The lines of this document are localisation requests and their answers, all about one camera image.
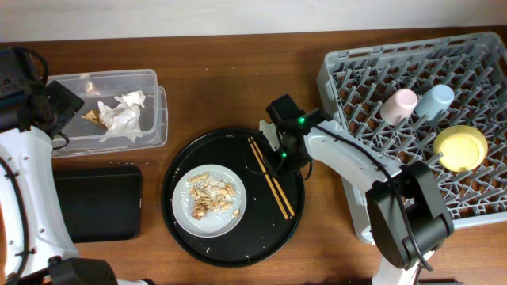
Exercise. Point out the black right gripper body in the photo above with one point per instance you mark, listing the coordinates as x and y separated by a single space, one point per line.
290 160

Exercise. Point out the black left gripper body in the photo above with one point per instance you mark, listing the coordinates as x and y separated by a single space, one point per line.
44 95

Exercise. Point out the gold snack wrapper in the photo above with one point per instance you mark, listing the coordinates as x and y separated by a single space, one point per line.
93 116

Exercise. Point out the wooden chopstick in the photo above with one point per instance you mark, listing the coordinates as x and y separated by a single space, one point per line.
280 191
269 180

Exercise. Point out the white napkin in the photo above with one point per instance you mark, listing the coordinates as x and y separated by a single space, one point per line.
122 120

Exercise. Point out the peanut shells and rice scraps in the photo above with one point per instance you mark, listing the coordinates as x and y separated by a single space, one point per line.
210 194

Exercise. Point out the grey plate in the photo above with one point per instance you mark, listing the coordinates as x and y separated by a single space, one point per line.
212 224

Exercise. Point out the pink cup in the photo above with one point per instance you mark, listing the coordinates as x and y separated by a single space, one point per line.
399 106

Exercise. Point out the blue cup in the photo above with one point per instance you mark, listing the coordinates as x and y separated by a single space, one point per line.
435 101

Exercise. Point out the yellow bowl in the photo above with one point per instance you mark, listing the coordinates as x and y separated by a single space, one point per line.
461 147

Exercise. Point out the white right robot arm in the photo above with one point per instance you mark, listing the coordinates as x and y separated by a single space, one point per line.
408 219

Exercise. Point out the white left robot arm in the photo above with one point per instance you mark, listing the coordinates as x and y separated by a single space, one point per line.
39 249

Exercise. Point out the clear plastic waste bin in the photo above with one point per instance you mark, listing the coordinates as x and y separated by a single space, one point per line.
88 138

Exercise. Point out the grey dishwasher rack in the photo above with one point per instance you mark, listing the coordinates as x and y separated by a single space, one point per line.
353 85

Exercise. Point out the round black serving tray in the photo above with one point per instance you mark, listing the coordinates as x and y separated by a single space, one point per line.
262 231

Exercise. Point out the black rectangular tray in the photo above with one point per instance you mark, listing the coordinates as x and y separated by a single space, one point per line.
102 204

